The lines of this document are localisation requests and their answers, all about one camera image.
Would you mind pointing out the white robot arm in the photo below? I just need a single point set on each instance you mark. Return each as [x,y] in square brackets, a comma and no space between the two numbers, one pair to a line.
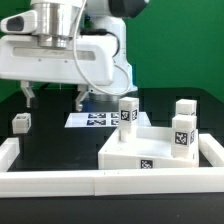
[102,17]

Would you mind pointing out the white square tabletop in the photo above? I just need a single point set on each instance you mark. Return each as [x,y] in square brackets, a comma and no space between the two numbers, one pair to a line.
[150,149]

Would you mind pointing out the white marker tag sheet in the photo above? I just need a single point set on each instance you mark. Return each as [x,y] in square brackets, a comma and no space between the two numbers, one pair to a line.
[94,119]

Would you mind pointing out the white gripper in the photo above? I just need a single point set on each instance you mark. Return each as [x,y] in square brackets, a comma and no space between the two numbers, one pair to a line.
[40,46]

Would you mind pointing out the white U-shaped obstacle fence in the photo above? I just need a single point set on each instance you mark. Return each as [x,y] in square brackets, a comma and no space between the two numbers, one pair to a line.
[103,183]

